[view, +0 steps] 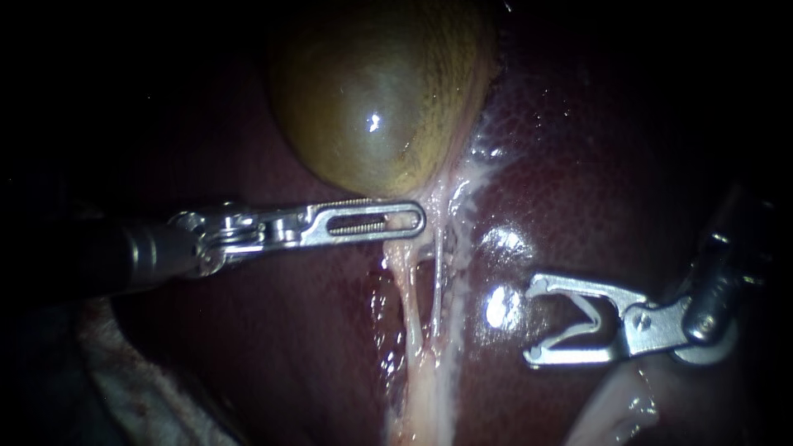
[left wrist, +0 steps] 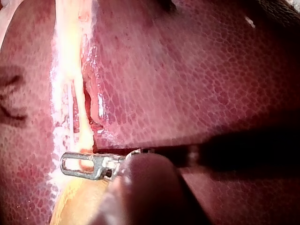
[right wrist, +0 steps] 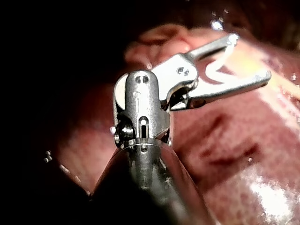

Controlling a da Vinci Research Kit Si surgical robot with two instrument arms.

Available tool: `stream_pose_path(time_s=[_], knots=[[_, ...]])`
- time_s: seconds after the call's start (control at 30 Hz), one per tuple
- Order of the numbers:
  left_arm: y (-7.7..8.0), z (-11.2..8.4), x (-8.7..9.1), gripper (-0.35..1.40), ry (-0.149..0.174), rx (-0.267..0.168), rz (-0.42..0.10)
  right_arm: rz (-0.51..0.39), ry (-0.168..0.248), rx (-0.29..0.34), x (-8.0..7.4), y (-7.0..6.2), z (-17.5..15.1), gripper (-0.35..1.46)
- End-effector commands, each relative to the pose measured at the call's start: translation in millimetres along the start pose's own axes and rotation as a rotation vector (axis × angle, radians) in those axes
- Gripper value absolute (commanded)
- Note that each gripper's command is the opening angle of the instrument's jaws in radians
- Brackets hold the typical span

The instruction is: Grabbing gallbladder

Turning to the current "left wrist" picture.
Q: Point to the left arm instrument jaw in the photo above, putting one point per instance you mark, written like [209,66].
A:
[98,167]

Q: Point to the left arm instrument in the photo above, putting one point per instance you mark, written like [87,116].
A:
[112,164]

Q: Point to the gallbladder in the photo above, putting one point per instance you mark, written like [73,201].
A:
[77,206]

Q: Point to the thin tube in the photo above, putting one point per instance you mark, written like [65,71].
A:
[80,105]

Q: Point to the pale fatty tissue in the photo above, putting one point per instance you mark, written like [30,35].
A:
[56,98]
[5,21]

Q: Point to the dark red liver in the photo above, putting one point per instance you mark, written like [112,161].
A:
[187,89]

